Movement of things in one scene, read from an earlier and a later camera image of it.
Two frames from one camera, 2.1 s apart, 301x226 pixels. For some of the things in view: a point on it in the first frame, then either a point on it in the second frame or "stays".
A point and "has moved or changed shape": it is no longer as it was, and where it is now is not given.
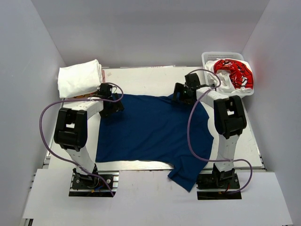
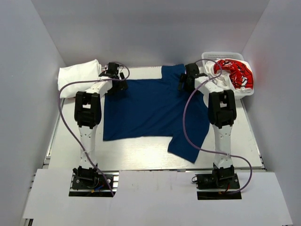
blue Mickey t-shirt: (155, 128) has moved or changed shape
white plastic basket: (207, 56) stays
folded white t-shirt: (79, 78) stays
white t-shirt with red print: (231, 76) stays
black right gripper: (179, 87) to (183, 78)
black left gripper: (117, 106) to (122, 85)
